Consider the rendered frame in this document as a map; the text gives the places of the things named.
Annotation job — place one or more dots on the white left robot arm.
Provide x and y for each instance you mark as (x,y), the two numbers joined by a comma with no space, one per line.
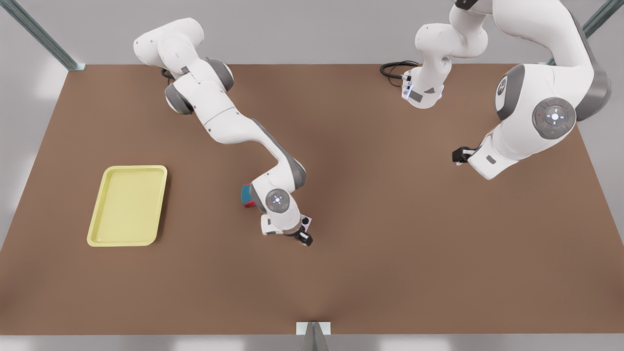
(541,102)

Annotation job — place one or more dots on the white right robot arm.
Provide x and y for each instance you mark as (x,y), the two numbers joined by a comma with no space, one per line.
(222,112)

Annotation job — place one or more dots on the teal and red box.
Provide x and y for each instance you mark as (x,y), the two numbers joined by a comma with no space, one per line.
(246,196)

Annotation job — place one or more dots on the yellow rectangular tray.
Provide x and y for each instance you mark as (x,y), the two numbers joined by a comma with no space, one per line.
(127,205)

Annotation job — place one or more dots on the silver frame post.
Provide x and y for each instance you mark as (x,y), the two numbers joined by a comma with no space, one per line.
(313,337)
(41,35)
(592,22)

